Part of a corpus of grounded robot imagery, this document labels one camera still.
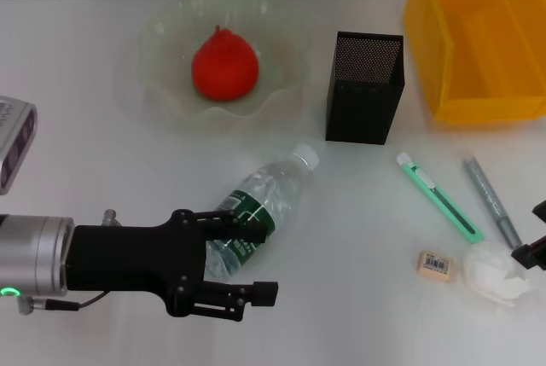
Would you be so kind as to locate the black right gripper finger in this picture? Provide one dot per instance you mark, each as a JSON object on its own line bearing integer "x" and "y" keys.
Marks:
{"x": 541, "y": 211}
{"x": 533, "y": 255}

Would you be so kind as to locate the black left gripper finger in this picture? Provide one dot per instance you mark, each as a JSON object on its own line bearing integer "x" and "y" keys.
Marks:
{"x": 264, "y": 293}

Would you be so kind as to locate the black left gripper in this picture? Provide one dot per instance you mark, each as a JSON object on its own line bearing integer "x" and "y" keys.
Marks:
{"x": 128, "y": 259}

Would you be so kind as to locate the white paper ball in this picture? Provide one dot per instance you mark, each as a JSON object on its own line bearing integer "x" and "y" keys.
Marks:
{"x": 490, "y": 272}

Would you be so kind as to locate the clear water bottle green label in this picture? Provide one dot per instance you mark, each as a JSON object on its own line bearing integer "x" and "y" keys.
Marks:
{"x": 273, "y": 182}

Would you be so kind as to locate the grey pen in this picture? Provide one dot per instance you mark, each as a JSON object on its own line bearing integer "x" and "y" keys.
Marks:
{"x": 490, "y": 199}

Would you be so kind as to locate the beige eraser with barcode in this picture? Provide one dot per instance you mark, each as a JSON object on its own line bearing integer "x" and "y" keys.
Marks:
{"x": 435, "y": 265}

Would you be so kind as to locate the green utility knife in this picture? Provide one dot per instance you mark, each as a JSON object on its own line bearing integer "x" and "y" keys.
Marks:
{"x": 439, "y": 197}

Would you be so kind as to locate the red orange fruit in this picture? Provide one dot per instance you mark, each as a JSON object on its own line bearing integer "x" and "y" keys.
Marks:
{"x": 225, "y": 65}

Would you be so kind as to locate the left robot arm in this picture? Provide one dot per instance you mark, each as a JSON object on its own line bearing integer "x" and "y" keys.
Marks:
{"x": 34, "y": 255}

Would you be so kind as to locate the black mesh pen holder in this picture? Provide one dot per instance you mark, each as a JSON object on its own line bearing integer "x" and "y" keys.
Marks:
{"x": 362, "y": 101}

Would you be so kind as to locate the green glass fruit plate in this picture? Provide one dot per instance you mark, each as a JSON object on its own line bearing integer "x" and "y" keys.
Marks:
{"x": 277, "y": 59}

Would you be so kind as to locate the yellow plastic bin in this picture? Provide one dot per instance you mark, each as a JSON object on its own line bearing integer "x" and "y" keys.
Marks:
{"x": 482, "y": 50}

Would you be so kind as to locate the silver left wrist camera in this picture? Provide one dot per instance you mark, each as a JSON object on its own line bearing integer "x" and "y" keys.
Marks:
{"x": 15, "y": 140}

